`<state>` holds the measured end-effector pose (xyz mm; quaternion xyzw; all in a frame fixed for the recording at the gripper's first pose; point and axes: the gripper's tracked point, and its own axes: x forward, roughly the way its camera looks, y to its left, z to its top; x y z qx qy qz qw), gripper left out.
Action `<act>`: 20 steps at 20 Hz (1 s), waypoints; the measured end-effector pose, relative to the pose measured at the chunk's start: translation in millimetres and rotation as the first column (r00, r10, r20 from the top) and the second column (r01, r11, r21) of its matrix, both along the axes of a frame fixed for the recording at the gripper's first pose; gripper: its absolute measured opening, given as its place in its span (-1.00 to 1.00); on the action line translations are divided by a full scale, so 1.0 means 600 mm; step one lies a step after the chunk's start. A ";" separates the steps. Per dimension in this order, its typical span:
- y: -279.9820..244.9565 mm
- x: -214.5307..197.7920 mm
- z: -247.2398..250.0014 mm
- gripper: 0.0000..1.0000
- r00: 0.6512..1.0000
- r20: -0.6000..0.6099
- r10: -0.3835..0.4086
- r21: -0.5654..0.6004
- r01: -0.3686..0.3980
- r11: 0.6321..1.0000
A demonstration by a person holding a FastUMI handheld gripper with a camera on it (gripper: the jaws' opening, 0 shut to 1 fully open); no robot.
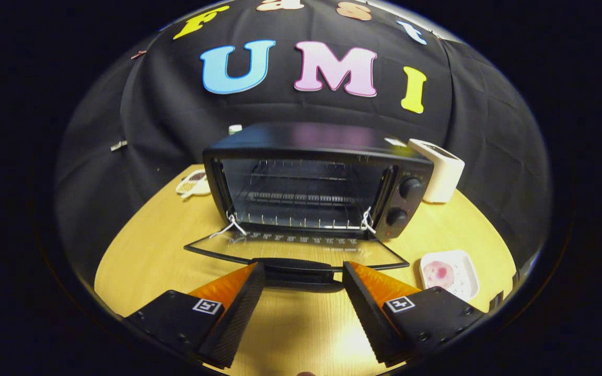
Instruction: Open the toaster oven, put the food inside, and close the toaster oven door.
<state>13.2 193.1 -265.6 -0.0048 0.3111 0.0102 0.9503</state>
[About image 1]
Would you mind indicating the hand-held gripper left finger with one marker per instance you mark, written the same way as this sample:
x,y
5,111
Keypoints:
x,y
238,318

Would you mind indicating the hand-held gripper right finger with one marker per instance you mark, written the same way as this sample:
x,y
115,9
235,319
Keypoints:
x,y
369,318

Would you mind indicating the pink ham slice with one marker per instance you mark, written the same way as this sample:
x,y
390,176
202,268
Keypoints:
x,y
437,272

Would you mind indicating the white square plate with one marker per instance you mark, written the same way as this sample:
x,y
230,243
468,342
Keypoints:
x,y
463,277

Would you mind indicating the black toaster oven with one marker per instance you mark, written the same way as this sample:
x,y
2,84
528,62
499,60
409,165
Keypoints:
x,y
311,138

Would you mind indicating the white bread toaster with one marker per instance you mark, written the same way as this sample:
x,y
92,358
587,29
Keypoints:
x,y
442,177

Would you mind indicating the white dish with grains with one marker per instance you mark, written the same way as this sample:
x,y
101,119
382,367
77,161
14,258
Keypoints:
x,y
194,183

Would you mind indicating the small white bottle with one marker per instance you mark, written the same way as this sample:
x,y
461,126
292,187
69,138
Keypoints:
x,y
234,129

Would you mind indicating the metal clip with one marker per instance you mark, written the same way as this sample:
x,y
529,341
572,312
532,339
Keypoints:
x,y
118,145

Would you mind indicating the black backdrop cloth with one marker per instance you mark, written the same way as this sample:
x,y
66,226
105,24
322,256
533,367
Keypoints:
x,y
149,104

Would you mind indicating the black bracket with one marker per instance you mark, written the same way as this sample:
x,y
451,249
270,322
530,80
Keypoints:
x,y
497,302

